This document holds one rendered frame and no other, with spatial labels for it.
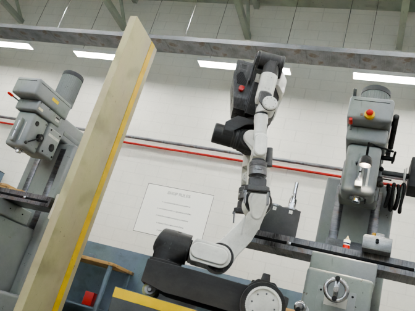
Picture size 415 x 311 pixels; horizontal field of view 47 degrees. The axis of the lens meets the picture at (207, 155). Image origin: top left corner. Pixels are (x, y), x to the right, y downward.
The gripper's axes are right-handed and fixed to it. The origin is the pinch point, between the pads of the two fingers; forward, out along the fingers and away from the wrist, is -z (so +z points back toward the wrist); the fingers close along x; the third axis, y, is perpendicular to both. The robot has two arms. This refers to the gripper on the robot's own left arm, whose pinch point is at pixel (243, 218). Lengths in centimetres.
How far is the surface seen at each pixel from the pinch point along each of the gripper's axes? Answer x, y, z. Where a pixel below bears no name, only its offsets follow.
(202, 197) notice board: -50, 484, 143
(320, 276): 40, -23, -30
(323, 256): 44.5, -6.1, -17.0
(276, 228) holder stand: 21.0, 20.8, 1.2
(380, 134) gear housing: 78, 1, 62
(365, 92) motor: 78, 35, 109
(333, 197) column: 62, 55, 35
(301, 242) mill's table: 34.7, 10.8, -7.7
